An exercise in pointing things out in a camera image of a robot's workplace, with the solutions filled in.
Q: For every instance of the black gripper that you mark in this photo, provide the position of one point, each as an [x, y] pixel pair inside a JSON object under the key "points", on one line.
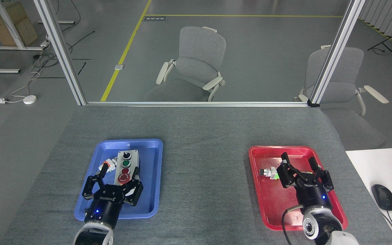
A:
{"points": [[313, 194], [105, 207]]}

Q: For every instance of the grey control box with buttons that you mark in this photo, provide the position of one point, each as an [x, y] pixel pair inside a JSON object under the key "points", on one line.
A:
{"points": [[126, 166]]}

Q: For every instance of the silver floor outlet box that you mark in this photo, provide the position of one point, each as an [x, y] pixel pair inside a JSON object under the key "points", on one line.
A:
{"points": [[119, 67]]}

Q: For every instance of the large cardboard box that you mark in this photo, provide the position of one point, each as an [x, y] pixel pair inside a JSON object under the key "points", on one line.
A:
{"points": [[26, 34]]}

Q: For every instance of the blue plastic tray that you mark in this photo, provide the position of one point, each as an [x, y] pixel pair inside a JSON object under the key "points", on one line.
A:
{"points": [[148, 190]]}

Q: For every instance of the red plastic tray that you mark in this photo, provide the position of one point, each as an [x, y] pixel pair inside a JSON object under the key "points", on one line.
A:
{"points": [[272, 204]]}

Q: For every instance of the white side table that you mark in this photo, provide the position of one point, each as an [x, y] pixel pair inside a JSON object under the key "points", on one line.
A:
{"points": [[369, 166]]}

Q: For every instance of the black computer mouse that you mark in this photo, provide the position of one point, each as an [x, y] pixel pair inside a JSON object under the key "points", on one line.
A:
{"points": [[383, 196]]}

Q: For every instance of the grey office chair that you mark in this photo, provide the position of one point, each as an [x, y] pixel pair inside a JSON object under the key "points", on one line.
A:
{"points": [[345, 92], [197, 64]]}

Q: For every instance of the white round floor device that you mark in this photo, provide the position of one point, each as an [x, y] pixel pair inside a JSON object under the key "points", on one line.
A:
{"points": [[30, 99]]}

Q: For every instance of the white power strip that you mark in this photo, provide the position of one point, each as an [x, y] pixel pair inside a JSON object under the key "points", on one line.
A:
{"points": [[45, 43]]}

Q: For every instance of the dark floor sign plate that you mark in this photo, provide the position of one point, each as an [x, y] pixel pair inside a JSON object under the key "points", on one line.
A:
{"points": [[155, 18]]}

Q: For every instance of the white vertical blinds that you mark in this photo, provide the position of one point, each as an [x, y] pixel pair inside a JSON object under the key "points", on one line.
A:
{"points": [[386, 17]]}

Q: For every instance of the orange red push button switch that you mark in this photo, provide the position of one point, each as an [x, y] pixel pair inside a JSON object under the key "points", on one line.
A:
{"points": [[111, 163]]}

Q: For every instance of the green switch with black button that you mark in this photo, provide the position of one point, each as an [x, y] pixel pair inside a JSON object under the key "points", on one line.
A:
{"points": [[270, 173]]}

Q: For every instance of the black post bracket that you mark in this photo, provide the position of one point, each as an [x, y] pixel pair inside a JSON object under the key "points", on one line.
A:
{"points": [[313, 103]]}

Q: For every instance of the silver aluminium rail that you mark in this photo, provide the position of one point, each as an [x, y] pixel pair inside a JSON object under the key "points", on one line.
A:
{"points": [[196, 104]]}

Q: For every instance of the silver aluminium post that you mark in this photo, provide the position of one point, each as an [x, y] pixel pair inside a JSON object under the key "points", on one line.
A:
{"points": [[61, 51], [335, 51]]}

